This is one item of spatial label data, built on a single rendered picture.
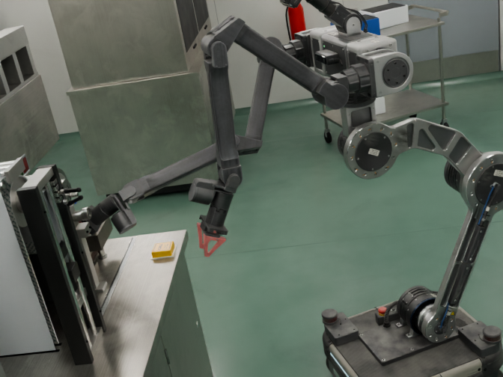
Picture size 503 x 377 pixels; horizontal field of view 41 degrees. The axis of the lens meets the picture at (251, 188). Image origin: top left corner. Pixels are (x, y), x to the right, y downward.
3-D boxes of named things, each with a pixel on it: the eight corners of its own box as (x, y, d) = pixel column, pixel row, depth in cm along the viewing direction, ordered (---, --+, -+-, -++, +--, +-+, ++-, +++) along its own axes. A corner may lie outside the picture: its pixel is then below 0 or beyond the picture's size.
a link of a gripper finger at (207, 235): (197, 257, 198) (207, 229, 195) (191, 247, 204) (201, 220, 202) (218, 261, 200) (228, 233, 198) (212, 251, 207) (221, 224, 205)
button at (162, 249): (171, 256, 234) (170, 250, 233) (152, 258, 235) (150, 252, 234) (174, 246, 240) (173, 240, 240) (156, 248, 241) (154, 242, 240)
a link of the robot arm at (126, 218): (132, 189, 227) (132, 182, 218) (150, 218, 225) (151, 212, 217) (102, 207, 224) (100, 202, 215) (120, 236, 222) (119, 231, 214)
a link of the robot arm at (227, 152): (229, 40, 178) (218, 34, 188) (207, 43, 176) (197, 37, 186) (245, 188, 195) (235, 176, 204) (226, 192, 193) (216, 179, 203)
